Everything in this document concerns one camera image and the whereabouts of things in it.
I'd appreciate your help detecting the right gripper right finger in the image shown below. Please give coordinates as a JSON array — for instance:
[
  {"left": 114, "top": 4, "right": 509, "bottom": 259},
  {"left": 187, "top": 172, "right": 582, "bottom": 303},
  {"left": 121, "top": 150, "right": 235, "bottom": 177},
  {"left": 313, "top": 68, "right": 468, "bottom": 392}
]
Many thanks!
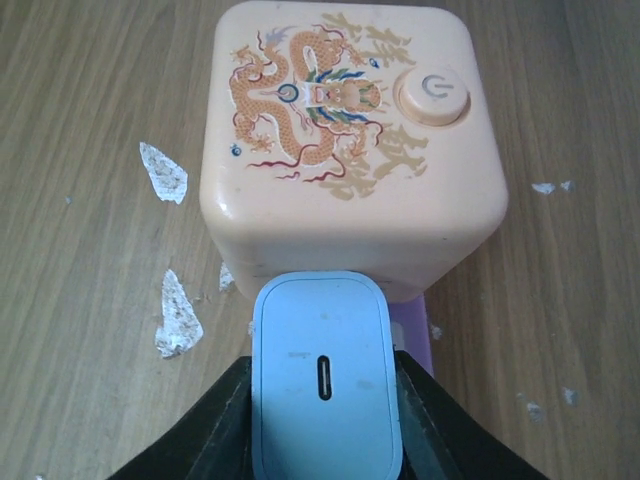
[{"left": 394, "top": 350, "right": 545, "bottom": 479}]

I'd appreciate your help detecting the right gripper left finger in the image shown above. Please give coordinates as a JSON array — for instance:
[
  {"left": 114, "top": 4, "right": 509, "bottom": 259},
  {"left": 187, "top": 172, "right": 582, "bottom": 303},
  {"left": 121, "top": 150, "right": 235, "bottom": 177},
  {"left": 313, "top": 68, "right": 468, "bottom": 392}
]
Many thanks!
[{"left": 110, "top": 356, "right": 254, "bottom": 479}]

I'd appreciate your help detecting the peach cube power adapter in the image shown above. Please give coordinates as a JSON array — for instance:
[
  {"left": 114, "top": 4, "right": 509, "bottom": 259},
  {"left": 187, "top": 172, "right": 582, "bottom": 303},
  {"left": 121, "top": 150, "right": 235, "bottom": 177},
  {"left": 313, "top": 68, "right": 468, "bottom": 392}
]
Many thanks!
[{"left": 199, "top": 1, "right": 508, "bottom": 303}]

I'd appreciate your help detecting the light blue usb charger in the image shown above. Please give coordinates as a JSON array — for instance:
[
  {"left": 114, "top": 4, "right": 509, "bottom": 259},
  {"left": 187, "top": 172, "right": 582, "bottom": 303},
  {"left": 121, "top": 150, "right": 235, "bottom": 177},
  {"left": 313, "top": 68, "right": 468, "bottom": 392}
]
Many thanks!
[{"left": 251, "top": 271, "right": 403, "bottom": 479}]

